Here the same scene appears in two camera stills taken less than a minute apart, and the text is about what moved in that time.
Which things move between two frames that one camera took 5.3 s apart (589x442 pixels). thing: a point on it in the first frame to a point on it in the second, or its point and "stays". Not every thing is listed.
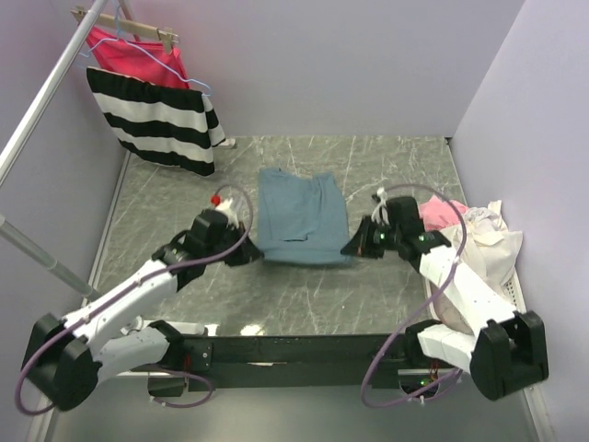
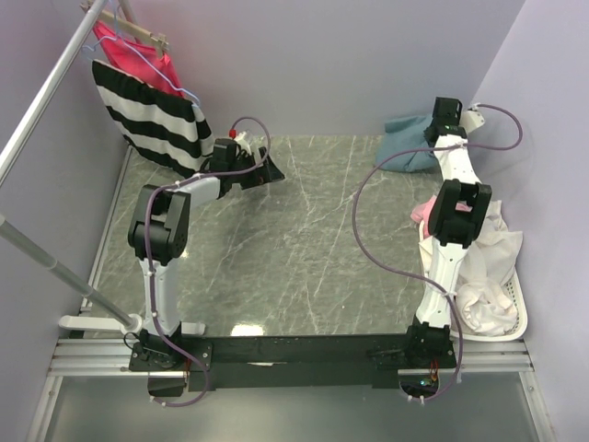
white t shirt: x=489 y=245 stays
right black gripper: x=360 y=244 to x=456 y=124
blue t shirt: x=302 y=219 to x=403 y=133
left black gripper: x=248 y=253 to x=266 y=174
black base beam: x=271 y=361 stays
